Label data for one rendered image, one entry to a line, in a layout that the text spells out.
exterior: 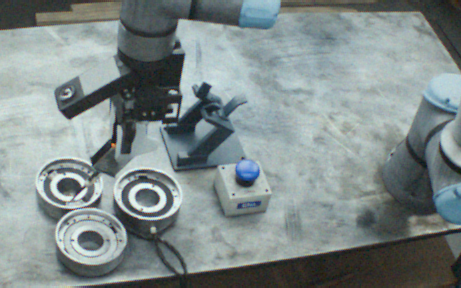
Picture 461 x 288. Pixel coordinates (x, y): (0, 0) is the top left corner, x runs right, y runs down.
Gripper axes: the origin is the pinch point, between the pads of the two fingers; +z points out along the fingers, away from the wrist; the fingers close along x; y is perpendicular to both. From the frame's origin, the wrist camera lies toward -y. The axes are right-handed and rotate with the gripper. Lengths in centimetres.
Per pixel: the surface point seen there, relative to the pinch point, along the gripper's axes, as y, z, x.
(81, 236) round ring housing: -5.7, 11.2, -5.8
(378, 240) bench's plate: 42.1, 13.3, -13.5
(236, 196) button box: 18.9, 8.6, -3.7
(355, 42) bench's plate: 59, 13, 36
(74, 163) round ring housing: -4.2, 10.0, 7.8
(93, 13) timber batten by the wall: 31, 91, 147
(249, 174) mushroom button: 21.0, 5.8, -2.0
